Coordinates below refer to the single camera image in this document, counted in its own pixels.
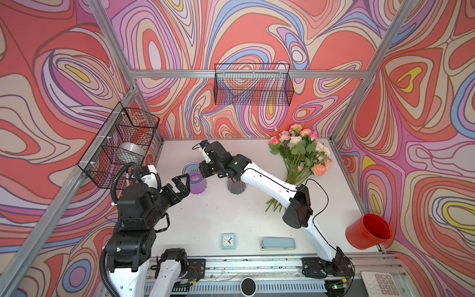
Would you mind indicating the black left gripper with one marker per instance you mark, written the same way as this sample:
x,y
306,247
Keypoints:
x,y
175,197

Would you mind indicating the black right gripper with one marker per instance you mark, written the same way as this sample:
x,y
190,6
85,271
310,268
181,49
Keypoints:
x,y
203,167

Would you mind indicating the pink grey glass vase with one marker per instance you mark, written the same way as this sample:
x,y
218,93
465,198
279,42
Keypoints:
x,y
236,186

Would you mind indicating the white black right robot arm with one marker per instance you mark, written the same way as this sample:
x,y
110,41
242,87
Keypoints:
x,y
295,199

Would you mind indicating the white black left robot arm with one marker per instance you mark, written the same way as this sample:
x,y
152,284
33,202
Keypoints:
x,y
142,201

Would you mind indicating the purple glass vase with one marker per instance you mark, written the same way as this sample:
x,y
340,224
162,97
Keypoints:
x,y
198,183

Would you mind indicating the small teal alarm clock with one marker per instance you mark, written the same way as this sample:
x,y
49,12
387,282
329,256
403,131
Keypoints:
x,y
228,241

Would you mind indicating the artificial flower bunch on table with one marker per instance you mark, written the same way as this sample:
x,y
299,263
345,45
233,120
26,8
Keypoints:
x,y
300,149

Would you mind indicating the large pink peony flower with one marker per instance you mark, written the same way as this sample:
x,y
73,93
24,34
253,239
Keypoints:
x,y
319,169

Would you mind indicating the red plastic cup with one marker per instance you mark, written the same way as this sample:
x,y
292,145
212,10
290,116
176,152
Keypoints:
x,y
368,231

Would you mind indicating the white calculator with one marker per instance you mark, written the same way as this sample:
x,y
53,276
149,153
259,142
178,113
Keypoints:
x,y
380,284

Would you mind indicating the black wire basket left wall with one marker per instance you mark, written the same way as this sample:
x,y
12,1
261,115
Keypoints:
x,y
103,159

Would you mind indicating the black wire basket wall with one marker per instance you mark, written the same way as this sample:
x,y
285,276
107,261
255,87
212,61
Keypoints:
x,y
253,84
103,159

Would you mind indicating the black wire basket back wall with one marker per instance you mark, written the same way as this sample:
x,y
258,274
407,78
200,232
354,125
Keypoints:
x,y
253,84

